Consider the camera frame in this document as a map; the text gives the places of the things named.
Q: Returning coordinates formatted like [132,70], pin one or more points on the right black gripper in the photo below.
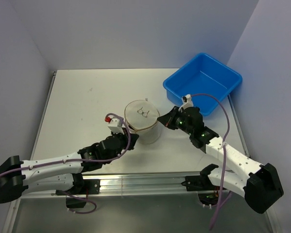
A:
[167,120]

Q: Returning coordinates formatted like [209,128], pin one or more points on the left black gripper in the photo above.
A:
[125,137]

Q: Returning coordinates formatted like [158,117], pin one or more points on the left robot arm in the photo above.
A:
[63,173]

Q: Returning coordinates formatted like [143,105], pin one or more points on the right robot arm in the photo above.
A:
[258,184]

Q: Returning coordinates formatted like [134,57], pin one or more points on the blue plastic bin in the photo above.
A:
[202,75]

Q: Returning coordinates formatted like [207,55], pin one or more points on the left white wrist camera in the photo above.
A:
[114,124]

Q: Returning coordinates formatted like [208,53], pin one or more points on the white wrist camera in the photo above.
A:
[186,102]
[114,124]

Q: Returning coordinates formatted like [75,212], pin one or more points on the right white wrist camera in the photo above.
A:
[186,102]

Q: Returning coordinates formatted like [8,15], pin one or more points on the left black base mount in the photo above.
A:
[77,196]

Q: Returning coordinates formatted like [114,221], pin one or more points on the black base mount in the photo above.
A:
[77,196]
[198,183]

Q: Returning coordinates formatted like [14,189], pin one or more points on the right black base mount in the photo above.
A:
[198,183]

